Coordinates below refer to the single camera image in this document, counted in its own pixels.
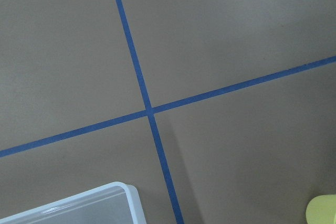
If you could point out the clear plastic storage box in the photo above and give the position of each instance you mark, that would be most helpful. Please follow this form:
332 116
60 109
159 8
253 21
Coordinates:
115 202

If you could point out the yellow-green plastic object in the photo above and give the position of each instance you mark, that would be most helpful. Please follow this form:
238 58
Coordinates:
321 210

